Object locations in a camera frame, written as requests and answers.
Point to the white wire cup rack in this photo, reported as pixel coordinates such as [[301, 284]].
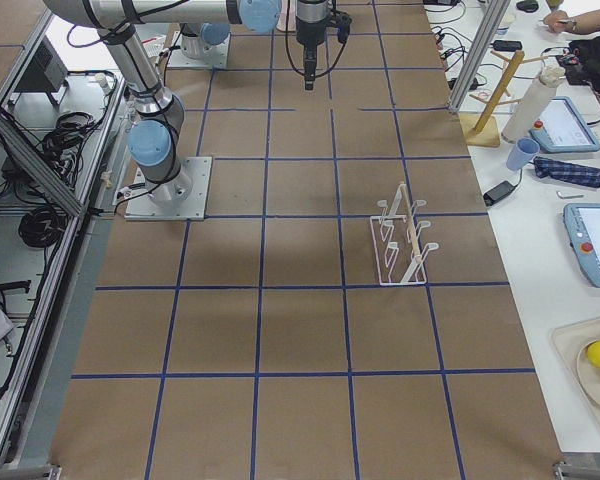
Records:
[[399, 253]]

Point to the aluminium frame post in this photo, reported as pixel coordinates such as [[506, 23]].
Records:
[[493, 15]]

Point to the light blue cup on desk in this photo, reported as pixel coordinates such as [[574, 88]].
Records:
[[523, 152]]

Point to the teach pendant tablet far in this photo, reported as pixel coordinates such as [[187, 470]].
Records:
[[563, 129]]

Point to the wooden mug tree stand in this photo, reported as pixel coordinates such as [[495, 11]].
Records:
[[482, 130]]

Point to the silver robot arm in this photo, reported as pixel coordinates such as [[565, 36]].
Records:
[[153, 141]]

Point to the black power adapter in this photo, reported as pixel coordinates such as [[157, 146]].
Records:
[[498, 193]]

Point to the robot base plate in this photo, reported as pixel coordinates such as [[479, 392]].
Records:
[[193, 53], [183, 198]]

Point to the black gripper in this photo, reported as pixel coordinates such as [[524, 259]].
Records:
[[308, 36]]

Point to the black bag with wires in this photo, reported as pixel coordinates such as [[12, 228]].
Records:
[[583, 67]]

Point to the person forearm black sleeve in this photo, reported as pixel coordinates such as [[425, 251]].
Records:
[[586, 23]]

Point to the teach pendant tablet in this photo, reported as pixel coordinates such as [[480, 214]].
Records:
[[582, 224], [563, 129]]

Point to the person hand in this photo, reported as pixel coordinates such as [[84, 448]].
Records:
[[557, 22]]

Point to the blue plaid cloth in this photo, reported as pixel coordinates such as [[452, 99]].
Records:
[[576, 174]]

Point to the beige tray with bowl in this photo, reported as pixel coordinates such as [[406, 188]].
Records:
[[571, 343]]

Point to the metal allen key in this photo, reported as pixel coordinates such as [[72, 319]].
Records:
[[566, 196]]

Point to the black computer mouse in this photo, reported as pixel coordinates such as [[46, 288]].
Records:
[[527, 6]]

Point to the teach pendant tablet near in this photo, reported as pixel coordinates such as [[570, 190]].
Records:
[[582, 224]]

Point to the white roll with cap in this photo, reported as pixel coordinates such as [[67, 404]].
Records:
[[536, 98]]

